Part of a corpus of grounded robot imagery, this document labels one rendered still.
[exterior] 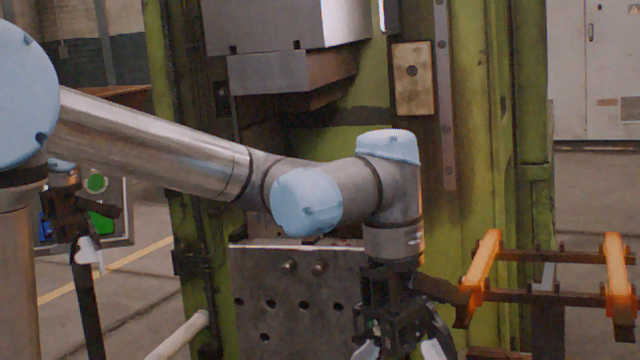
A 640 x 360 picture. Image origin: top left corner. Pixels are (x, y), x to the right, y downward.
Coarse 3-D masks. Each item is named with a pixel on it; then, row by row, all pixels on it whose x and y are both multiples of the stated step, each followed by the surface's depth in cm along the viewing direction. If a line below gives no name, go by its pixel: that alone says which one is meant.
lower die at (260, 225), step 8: (248, 216) 173; (256, 216) 173; (264, 216) 172; (272, 216) 171; (248, 224) 174; (256, 224) 173; (264, 224) 172; (272, 224) 172; (248, 232) 174; (256, 232) 174; (264, 232) 173; (272, 232) 172; (280, 232) 171; (328, 232) 171
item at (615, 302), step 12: (612, 240) 138; (612, 252) 131; (612, 264) 126; (624, 264) 125; (612, 276) 120; (624, 276) 120; (612, 288) 116; (624, 288) 115; (612, 300) 110; (624, 300) 110; (636, 300) 110; (612, 312) 111; (624, 312) 106; (636, 312) 110; (624, 324) 102; (624, 336) 103
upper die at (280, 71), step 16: (336, 48) 180; (352, 48) 193; (240, 64) 164; (256, 64) 163; (272, 64) 162; (288, 64) 160; (304, 64) 159; (320, 64) 168; (336, 64) 179; (352, 64) 193; (240, 80) 165; (256, 80) 164; (272, 80) 163; (288, 80) 161; (304, 80) 160; (320, 80) 168; (336, 80) 179
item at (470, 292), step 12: (492, 240) 144; (480, 252) 138; (492, 252) 139; (480, 264) 132; (468, 276) 127; (480, 276) 126; (468, 288) 119; (480, 288) 119; (456, 300) 114; (468, 300) 114; (480, 300) 120; (456, 312) 113; (468, 312) 118; (456, 324) 114; (468, 324) 114
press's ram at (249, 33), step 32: (224, 0) 162; (256, 0) 159; (288, 0) 157; (320, 0) 154; (352, 0) 176; (224, 32) 164; (256, 32) 161; (288, 32) 159; (320, 32) 156; (352, 32) 176
